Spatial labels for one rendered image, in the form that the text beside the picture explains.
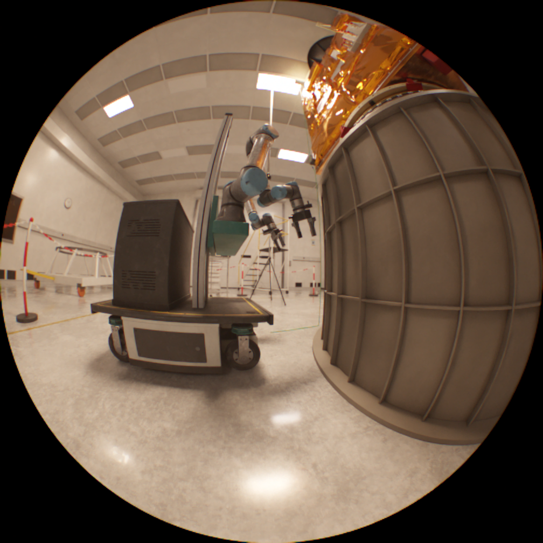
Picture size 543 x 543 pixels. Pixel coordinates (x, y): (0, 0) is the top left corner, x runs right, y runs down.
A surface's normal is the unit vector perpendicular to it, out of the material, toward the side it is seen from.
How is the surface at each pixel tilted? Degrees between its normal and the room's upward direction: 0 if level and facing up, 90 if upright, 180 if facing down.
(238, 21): 180
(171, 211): 90
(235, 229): 90
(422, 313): 90
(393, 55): 134
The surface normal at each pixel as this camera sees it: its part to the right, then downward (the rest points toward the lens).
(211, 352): 0.31, -0.04
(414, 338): -0.91, -0.04
